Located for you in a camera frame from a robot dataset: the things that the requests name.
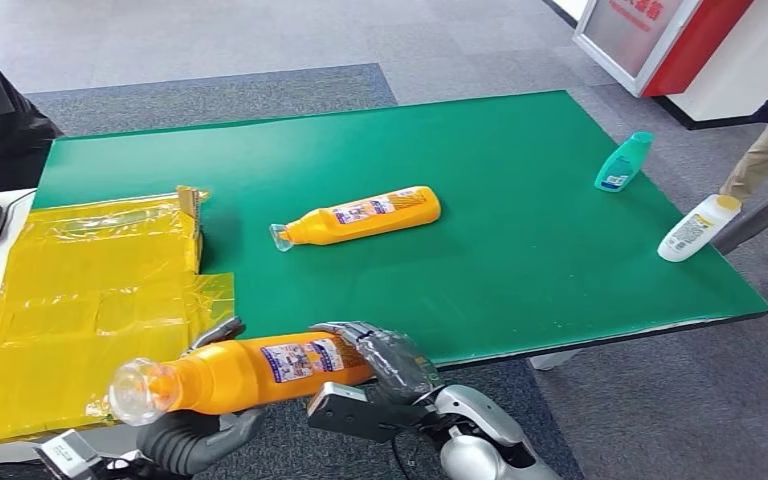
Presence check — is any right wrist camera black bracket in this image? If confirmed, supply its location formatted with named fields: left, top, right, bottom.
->
left=306, top=382, right=440, bottom=444

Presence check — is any white counter black base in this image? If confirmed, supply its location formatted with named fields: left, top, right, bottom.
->
left=655, top=0, right=768, bottom=131

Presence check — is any white table foot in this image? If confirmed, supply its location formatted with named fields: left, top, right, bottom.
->
left=528, top=350, right=582, bottom=372

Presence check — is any person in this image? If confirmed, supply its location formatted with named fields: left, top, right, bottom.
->
left=718, top=62, right=768, bottom=305
left=0, top=23, right=65, bottom=197

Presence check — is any orange bottle clear cap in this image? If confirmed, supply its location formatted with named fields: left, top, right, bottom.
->
left=268, top=186, right=442, bottom=254
left=108, top=336, right=376, bottom=427

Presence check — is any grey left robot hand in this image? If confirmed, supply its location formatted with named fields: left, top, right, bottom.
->
left=135, top=316, right=267, bottom=477

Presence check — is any teal plastic bottle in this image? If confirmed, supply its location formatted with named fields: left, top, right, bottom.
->
left=593, top=131, right=655, bottom=194

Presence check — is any red white sign stand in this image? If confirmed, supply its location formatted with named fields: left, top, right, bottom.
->
left=572, top=0, right=755, bottom=99

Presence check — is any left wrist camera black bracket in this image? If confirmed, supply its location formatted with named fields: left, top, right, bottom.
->
left=34, top=429, right=104, bottom=480

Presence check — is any white bottle yellow cap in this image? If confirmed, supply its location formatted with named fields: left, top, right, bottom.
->
left=656, top=193, right=743, bottom=264

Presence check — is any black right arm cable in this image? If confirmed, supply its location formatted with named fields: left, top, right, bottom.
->
left=390, top=433, right=417, bottom=480

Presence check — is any grey metal pole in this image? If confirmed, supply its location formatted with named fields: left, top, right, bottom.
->
left=711, top=168, right=768, bottom=256

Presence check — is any wrist camera black bracket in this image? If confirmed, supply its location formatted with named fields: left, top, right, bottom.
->
left=34, top=429, right=104, bottom=480
left=306, top=382, right=440, bottom=444

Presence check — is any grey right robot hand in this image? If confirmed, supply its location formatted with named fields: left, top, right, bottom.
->
left=309, top=321, right=445, bottom=405

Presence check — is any green table cover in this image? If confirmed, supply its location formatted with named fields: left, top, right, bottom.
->
left=31, top=89, right=768, bottom=407

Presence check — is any yellow plastic wrapped cardboard sheet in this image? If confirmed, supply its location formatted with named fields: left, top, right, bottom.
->
left=0, top=186, right=236, bottom=450

